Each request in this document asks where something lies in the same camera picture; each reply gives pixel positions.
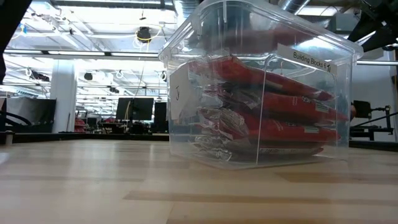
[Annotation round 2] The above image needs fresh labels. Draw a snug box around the white pillar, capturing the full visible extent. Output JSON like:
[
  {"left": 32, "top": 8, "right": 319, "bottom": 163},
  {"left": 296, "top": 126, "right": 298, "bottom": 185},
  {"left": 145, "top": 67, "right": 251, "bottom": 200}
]
[{"left": 49, "top": 58, "right": 78, "bottom": 134}]

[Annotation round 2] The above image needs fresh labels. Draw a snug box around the grey ventilation box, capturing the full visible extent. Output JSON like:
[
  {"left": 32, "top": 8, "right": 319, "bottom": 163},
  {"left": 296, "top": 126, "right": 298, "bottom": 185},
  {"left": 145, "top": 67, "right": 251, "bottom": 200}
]
[{"left": 328, "top": 12, "right": 358, "bottom": 34}]

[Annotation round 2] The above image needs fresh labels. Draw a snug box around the small black monitor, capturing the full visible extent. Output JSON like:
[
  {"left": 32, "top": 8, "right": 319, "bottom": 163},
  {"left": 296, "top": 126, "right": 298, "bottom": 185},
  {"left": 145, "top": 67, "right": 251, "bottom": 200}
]
[{"left": 354, "top": 100, "right": 373, "bottom": 119}]

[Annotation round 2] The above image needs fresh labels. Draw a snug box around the clear plastic storage bin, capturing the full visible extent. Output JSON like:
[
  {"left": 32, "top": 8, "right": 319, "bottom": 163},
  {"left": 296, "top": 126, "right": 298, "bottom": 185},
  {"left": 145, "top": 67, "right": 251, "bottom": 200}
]
[{"left": 158, "top": 0, "right": 364, "bottom": 170}]

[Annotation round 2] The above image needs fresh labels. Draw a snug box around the grey horizontal pipe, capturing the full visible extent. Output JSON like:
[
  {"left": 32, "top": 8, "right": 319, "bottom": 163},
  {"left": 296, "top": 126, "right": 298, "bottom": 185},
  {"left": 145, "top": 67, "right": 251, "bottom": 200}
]
[{"left": 2, "top": 48, "right": 398, "bottom": 67}]

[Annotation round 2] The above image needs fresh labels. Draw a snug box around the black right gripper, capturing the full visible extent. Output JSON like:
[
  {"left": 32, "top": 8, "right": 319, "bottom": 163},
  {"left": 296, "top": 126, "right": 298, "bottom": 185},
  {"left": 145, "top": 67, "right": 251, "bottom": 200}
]
[{"left": 347, "top": 0, "right": 398, "bottom": 52}]

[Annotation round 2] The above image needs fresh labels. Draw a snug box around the dark partition panel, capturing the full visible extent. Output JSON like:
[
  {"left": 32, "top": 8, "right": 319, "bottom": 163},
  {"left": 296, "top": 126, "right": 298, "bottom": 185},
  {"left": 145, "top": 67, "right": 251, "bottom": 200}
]
[{"left": 0, "top": 96, "right": 57, "bottom": 134}]

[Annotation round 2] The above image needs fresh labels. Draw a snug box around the black ceiling camera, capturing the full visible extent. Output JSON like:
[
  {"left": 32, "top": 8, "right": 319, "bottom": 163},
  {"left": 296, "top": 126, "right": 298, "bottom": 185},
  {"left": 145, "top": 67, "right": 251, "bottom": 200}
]
[{"left": 136, "top": 26, "right": 152, "bottom": 44}]

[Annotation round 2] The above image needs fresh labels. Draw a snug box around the silver ventilation duct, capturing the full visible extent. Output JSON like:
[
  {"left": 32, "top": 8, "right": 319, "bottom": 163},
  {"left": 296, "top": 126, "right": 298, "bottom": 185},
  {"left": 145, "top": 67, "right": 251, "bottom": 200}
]
[{"left": 278, "top": 0, "right": 310, "bottom": 15}]

